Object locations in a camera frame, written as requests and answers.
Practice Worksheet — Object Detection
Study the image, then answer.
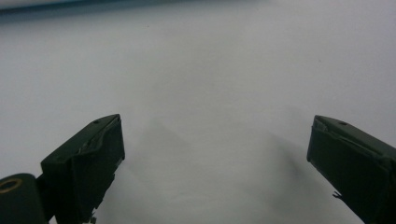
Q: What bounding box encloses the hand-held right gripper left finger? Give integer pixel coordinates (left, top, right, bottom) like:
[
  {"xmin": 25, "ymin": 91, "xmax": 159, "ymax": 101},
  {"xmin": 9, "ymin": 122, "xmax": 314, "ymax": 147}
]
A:
[{"xmin": 40, "ymin": 113, "xmax": 126, "ymax": 224}]

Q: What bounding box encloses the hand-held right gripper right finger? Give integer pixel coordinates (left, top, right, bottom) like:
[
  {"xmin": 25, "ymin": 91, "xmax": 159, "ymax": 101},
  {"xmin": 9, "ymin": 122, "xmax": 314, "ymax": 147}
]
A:
[{"xmin": 306, "ymin": 115, "xmax": 396, "ymax": 224}]

